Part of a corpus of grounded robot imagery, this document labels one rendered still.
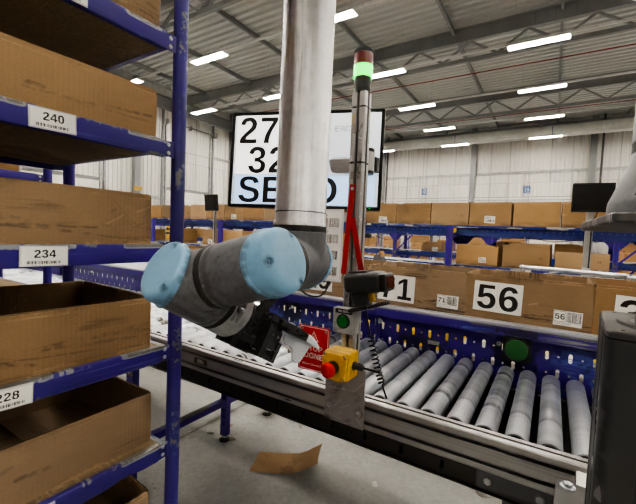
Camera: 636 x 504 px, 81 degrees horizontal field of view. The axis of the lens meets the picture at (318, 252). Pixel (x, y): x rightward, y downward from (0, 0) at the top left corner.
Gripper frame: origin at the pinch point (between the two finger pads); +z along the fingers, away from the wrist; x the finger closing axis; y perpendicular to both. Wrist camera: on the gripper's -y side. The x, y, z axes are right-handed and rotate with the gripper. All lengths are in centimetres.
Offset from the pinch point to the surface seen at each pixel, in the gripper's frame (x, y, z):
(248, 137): -42, -54, -5
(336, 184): -14, -48, 10
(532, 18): -134, -1198, 717
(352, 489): -23, 41, 123
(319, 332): -8.7, -6.2, 22.5
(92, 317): -20.3, 11.7, -29.9
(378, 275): 8.9, -20.9, 9.5
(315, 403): -8.6, 11.4, 34.1
